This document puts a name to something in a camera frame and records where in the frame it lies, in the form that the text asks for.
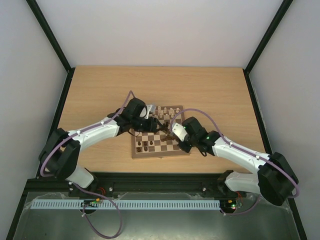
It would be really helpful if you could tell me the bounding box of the wooden chess board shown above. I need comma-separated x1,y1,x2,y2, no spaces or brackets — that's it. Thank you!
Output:
130,105,188,159

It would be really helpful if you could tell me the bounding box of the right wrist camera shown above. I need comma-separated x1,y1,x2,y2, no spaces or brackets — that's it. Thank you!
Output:
171,122,188,142

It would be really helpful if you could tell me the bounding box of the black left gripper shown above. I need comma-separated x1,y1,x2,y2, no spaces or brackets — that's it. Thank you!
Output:
131,116,164,133

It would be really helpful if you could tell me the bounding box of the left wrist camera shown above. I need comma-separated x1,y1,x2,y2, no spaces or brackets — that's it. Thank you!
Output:
140,104,156,119

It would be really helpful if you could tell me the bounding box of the row of light chess pieces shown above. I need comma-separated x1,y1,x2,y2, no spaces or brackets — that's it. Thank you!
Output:
152,105,183,121

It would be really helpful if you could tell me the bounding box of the black frame post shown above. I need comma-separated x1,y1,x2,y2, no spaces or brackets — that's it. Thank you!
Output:
26,0,75,73
243,0,295,75

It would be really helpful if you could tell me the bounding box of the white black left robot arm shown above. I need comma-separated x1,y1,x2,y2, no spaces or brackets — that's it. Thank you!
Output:
39,97,161,189

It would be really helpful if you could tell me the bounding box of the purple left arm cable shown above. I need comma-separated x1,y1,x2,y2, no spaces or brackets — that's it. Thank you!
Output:
39,90,137,177

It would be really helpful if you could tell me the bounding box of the light blue slotted cable duct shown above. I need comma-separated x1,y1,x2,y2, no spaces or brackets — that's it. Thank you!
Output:
30,199,220,210

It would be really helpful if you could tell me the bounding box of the black frame post right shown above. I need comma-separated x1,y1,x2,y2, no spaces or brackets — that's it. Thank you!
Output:
243,0,295,75

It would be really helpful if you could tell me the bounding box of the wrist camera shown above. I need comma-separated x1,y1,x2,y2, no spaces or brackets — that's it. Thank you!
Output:
171,122,188,142
140,104,156,119

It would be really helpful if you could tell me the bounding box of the pile of dark chess pieces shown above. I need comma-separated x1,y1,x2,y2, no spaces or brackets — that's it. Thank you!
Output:
160,122,176,142

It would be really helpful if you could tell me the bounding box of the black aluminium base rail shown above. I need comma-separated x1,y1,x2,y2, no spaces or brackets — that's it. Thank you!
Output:
23,170,247,200

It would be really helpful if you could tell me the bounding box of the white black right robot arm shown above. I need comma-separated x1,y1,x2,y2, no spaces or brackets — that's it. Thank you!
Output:
170,117,299,206

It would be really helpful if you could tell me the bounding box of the black frame post left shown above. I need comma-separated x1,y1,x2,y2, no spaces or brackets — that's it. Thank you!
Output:
26,0,75,73

